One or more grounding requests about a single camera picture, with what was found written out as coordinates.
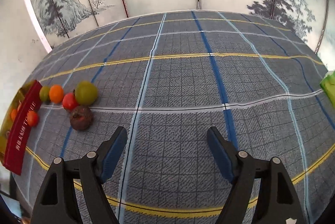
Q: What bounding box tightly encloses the green round fruit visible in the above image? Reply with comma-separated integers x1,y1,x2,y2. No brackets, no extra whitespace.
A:
74,81,99,106

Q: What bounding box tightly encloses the red and gold tray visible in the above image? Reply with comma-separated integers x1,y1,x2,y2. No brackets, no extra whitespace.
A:
1,80,42,175

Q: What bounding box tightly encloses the dark brown fruit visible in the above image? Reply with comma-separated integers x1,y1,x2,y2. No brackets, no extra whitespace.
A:
70,106,94,131

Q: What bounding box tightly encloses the orange fruit in tray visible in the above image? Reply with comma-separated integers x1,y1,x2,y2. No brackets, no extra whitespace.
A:
10,108,18,122

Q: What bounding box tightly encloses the red tomato fruit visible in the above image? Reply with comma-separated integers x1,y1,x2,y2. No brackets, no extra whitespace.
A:
62,92,78,112

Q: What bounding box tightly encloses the small green fruit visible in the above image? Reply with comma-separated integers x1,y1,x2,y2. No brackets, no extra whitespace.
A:
39,86,50,102

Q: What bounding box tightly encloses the green packet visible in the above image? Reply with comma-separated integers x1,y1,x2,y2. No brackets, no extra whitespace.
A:
320,71,335,108

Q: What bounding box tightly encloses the blue plaid tablecloth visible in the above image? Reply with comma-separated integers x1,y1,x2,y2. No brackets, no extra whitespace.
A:
14,11,334,223

